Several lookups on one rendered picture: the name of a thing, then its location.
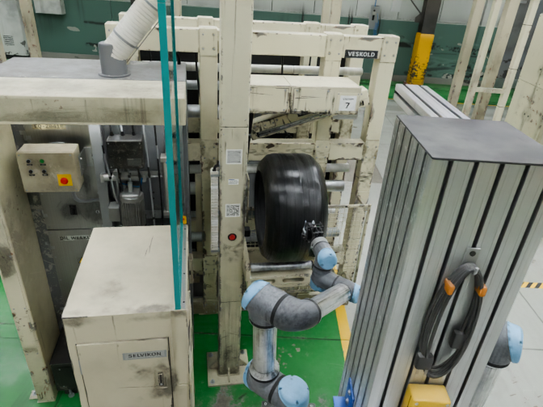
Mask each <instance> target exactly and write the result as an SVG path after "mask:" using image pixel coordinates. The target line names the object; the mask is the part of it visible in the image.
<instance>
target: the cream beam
mask: <svg viewBox="0 0 543 407"><path fill-rule="evenodd" d="M361 91H362V88H361V87H360V86H358V85H357V84H356V83H354V82H353V81H352V80H351V79H349V78H347V77H319V76H291V75H262V74H251V75H250V113H267V114H288V113H289V114H331V115H357V114H358V110H359V105H360V96H361ZM341 95H346V96H357V99H356V108H355V110H354V111H339V102H340V96H341Z"/></svg>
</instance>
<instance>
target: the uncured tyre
mask: <svg viewBox="0 0 543 407"><path fill-rule="evenodd" d="M254 208H255V230H256V236H257V241H258V245H259V251H260V253H261V254H262V255H263V256H264V257H265V258H266V259H267V260H268V261H269V262H274V263H278V262H307V261H309V260H312V259H314V258H315V257H312V256H311V257H310V256H309V246H310V243H307V242H305V240H303V238H302V237H301V234H302V231H303V228H304V226H305V221H306V224H307V223H310V222H311V223H312V222H313V220H314V223H315V225H316V224H320V222H321V223H322V224H321V226H322V225H323V236H324V238H326V233H327V226H328V196H327V189H326V180H325V177H324V173H323V171H322V167H321V166H320V165H319V163H318V162H317V161H316V160H315V159H314V158H313V157H312V156H311V155H309V154H306V153H270V154H268V155H266V156H265V157H264V158H263V159H262V160H261V161H260V162H259V164H258V166H257V170H256V175H255V196H254Z"/></svg>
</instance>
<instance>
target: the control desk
mask: <svg viewBox="0 0 543 407"><path fill-rule="evenodd" d="M61 320H62V324H63V328H64V331H65V338H66V341H67V346H68V349H69V356H70V359H71V363H72V367H73V370H74V377H75V380H76V385H77V388H78V395H79V398H80V401H81V406H82V407H195V385H194V368H193V345H192V335H193V325H192V304H191V297H190V273H189V250H188V227H187V224H184V225H183V262H182V293H181V309H178V310H175V291H174V276H173V262H172V249H171V235H170V225H159V226H133V227H107V228H93V231H92V234H91V235H90V240H89V242H88V244H87V247H86V251H85V253H84V255H83V258H82V261H81V264H80V267H79V269H78V273H77V275H76V278H75V280H74V284H73V286H72V288H71V291H70V294H69V298H68V300H67V302H66V305H65V308H64V311H63V313H62V316H61Z"/></svg>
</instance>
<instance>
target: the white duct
mask: <svg viewBox="0 0 543 407"><path fill-rule="evenodd" d="M157 20H158V2H157V0H136V1H135V2H134V3H133V4H132V5H131V7H130V8H129V9H128V11H127V12H126V14H125V15H124V17H123V18H122V20H121V21H120V22H119V23H118V24H117V25H116V27H114V29H113V31H112V33H111V34H110V35H109V37H108V38H107V39H106V40H105V42H104V43H106V44H112V46H113V48H114V49H112V52H113V53H114V54H113V53H112V57H114V58H115V59H117V60H122V61H123V60H127V59H128V57H129V56H130V54H131V53H132V52H133V50H134V49H135V48H136V47H137V46H138V45H139V43H140V42H141V40H142V39H143V37H144V36H145V35H146V34H147V32H148V31H149V30H150V28H151V27H152V26H153V25H154V23H155V22H156V21H157Z"/></svg>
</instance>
